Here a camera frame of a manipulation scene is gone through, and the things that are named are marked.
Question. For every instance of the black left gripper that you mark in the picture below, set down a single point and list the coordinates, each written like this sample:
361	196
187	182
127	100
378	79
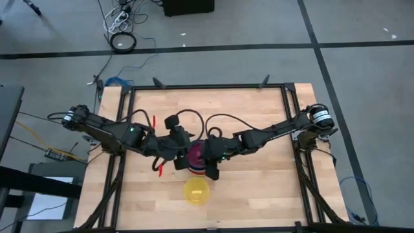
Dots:
173	144

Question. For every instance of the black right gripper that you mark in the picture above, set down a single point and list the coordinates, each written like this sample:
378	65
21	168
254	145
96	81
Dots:
215	150

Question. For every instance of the purple translucent plastic bowl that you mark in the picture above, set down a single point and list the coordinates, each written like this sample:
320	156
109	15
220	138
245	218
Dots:
195	152

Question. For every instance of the orange plastic bowl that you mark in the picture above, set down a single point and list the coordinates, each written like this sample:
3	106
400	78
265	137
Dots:
197	173

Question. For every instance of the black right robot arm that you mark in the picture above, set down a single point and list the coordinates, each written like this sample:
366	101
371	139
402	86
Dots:
278	131

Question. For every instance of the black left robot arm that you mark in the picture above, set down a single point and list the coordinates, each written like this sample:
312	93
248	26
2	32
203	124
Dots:
106	129

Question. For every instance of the yellow translucent plastic bowl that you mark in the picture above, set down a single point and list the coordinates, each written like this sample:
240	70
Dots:
196	191

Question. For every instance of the red tag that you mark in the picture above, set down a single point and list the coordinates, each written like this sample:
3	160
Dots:
160	170
154	122

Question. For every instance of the small black electronic device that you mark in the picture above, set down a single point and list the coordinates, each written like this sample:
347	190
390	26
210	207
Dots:
56	154

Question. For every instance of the black box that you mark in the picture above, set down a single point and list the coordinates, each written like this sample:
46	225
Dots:
188	7

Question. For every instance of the gray cart with white sheet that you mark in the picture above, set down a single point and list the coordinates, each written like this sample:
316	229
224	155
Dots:
48	197

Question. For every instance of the white power strip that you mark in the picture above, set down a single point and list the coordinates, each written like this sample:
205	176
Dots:
118	17

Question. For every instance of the dark gray desk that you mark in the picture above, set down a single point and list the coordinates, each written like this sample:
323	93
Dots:
9	116

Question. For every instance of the black tripod leg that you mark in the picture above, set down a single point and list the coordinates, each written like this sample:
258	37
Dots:
31	6

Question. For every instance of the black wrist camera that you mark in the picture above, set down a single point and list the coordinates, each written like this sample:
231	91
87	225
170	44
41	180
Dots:
172	122

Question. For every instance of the black table frame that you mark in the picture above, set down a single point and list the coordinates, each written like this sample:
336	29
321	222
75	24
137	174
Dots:
207	86

